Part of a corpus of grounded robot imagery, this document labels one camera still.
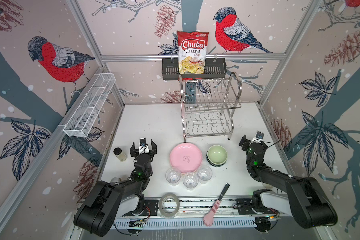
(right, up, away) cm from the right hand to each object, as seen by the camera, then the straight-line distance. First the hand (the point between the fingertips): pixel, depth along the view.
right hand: (251, 139), depth 87 cm
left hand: (-64, -1, -3) cm, 65 cm away
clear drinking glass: (-28, -20, -3) cm, 35 cm away
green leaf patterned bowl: (-22, -14, -5) cm, 27 cm away
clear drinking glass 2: (-36, -23, -4) cm, 43 cm away
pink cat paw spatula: (-29, -36, -17) cm, 49 cm away
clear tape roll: (-47, -34, -17) cm, 61 cm away
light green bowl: (-20, -10, +2) cm, 22 cm away
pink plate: (-39, -11, +3) cm, 41 cm away
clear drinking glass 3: (-47, -21, -3) cm, 51 cm away
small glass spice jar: (-79, -7, -3) cm, 79 cm away
